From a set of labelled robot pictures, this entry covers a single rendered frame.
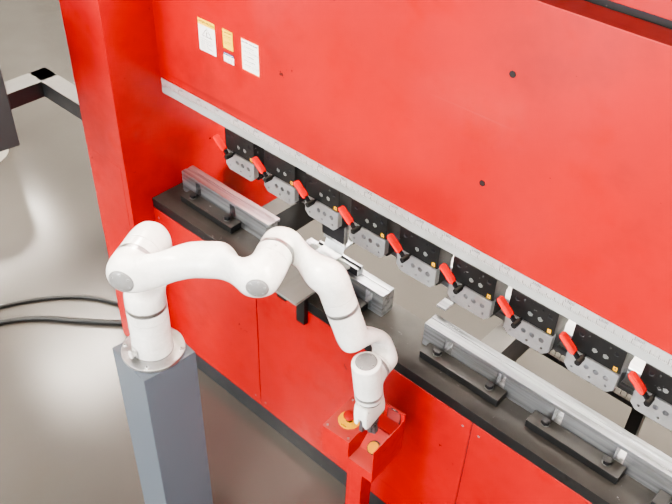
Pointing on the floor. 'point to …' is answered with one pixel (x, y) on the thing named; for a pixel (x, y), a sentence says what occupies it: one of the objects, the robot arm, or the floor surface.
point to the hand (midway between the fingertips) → (371, 426)
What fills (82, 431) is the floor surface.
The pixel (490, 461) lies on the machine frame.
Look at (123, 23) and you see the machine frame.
